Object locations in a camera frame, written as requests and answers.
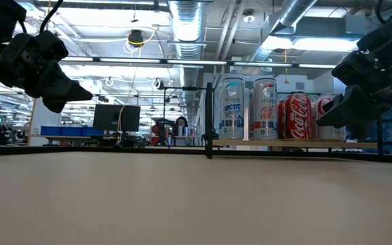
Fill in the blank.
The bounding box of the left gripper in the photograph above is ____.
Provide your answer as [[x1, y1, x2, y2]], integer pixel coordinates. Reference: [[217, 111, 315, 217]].
[[0, 33, 93, 114]]

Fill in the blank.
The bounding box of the silver Diet Coke can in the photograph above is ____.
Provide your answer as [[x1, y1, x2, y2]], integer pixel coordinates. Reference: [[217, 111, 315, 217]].
[[316, 93, 347, 141]]

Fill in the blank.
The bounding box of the red Coca-Cola can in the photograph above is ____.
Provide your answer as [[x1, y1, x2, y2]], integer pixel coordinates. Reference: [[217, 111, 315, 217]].
[[284, 92, 313, 140], [276, 99, 287, 140]]

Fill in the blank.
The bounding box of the Celsius Peach Vibe can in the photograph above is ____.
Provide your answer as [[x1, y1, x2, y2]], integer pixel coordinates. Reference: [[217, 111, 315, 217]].
[[252, 77, 278, 141]]

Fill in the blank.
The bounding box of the blue storage bin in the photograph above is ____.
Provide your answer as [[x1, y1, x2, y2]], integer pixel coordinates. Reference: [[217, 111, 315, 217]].
[[82, 127, 105, 137], [61, 126, 83, 137], [40, 126, 62, 137]]

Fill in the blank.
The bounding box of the background work table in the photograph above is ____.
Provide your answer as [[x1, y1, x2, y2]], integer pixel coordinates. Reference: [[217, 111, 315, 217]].
[[29, 134, 98, 146]]

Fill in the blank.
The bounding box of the black computer monitor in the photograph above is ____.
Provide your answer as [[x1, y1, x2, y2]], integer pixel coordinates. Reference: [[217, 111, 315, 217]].
[[93, 103, 142, 133]]

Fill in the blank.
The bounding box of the black ceiling-hung device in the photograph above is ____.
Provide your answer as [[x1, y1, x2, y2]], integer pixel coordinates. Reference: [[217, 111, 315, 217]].
[[127, 29, 146, 48]]

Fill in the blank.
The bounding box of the person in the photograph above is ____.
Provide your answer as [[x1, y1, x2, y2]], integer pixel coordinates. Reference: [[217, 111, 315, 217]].
[[174, 116, 190, 137]]

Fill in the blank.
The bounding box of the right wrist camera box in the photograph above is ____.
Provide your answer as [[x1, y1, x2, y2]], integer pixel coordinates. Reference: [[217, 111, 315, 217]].
[[331, 50, 380, 86]]

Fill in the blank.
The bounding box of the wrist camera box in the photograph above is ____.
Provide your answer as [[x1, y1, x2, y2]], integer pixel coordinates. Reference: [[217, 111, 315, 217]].
[[34, 29, 69, 63], [331, 50, 380, 86]]

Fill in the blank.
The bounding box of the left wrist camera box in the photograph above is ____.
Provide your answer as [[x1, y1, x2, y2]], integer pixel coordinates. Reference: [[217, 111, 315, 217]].
[[34, 29, 69, 63]]

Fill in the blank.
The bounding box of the black table frame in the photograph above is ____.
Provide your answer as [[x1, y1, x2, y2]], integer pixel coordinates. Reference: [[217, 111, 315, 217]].
[[0, 145, 392, 166]]

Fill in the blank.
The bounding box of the thin yellow hanging cable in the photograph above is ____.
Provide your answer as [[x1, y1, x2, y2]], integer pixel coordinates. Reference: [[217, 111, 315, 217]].
[[116, 29, 158, 137]]

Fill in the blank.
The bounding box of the wooden shelf with black frame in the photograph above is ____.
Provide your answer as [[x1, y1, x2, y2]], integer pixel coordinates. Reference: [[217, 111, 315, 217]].
[[204, 81, 392, 161]]

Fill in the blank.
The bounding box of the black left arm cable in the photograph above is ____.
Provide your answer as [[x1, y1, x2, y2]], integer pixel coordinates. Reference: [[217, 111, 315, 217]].
[[39, 0, 64, 34]]

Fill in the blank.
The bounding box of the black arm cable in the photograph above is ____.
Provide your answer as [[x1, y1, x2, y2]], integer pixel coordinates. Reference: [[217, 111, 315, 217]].
[[39, 0, 64, 34], [375, 0, 389, 25]]

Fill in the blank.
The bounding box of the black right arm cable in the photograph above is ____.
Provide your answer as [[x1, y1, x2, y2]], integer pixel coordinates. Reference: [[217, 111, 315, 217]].
[[375, 0, 389, 25]]

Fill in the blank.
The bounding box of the silver ventilation duct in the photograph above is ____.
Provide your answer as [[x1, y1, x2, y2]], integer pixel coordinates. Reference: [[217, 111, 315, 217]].
[[250, 0, 319, 64], [167, 0, 206, 89]]

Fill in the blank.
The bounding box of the black background rig frame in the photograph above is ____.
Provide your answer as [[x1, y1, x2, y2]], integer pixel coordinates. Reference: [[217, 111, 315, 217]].
[[163, 86, 208, 120]]

